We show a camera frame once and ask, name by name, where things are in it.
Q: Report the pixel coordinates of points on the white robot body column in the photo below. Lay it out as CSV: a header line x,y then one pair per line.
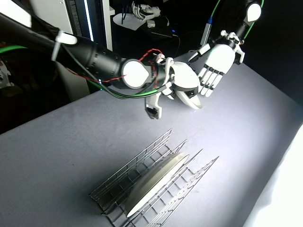
x,y
54,11

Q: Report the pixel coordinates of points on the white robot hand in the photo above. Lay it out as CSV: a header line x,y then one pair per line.
x,y
221,58
185,75

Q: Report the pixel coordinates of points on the spare white robot hand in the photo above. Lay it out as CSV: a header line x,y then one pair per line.
x,y
151,11

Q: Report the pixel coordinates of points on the white paper sheet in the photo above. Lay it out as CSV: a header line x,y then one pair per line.
x,y
127,22

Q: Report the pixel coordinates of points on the small white box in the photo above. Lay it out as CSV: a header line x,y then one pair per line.
x,y
151,23

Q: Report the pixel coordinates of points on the black device with blue light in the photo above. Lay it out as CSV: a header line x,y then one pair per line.
x,y
163,33

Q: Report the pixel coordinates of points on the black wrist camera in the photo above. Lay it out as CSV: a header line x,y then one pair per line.
x,y
152,113

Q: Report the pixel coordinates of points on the white plate with black rim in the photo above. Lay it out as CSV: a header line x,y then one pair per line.
x,y
195,105
151,182

